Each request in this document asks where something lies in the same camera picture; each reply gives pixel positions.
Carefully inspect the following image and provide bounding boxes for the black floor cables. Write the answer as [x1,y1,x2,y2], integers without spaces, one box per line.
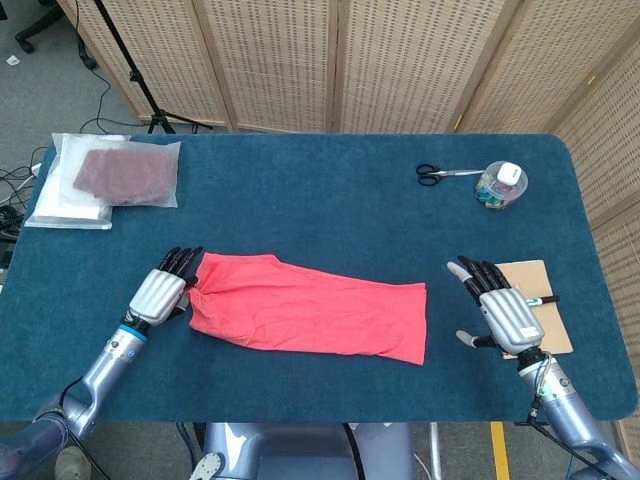
[0,144,44,261]

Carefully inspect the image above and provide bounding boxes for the black office chair base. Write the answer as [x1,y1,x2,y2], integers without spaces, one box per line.
[14,0,99,71]

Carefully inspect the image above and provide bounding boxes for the kraft spiral notebook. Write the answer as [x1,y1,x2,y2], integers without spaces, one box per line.
[494,258,575,360]

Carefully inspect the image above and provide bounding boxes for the black-handled scissors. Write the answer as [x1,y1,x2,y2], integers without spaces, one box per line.
[414,163,486,189]

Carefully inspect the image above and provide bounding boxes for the red t-shirt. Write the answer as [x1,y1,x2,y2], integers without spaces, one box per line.
[188,252,429,366]

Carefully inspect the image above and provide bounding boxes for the plastic bag with maroon garment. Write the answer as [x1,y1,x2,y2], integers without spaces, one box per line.
[59,137,182,210]

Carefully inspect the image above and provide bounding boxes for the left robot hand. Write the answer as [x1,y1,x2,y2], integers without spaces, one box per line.
[123,245,205,329]

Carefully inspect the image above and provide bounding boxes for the plastic bag with white garment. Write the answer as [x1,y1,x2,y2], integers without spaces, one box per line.
[23,132,132,231]

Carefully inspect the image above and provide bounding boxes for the clear jar of binder clips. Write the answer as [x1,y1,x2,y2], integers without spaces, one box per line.
[473,160,530,211]

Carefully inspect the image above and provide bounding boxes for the blue-grey robot torso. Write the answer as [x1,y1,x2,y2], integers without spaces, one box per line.
[187,422,416,480]

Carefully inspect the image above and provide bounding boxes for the grey shoe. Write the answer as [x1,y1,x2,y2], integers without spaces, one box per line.
[53,446,94,480]

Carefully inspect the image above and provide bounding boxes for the blue carpet table cover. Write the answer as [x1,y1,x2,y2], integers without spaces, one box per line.
[0,132,639,424]

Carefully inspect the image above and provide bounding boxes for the wicker folding screen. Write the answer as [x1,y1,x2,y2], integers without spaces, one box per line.
[57,0,640,480]

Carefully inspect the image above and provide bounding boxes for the black tripod stand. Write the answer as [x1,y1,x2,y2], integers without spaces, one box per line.
[92,0,214,135]

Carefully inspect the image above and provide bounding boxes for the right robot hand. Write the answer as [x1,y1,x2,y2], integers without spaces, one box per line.
[446,255,546,360]

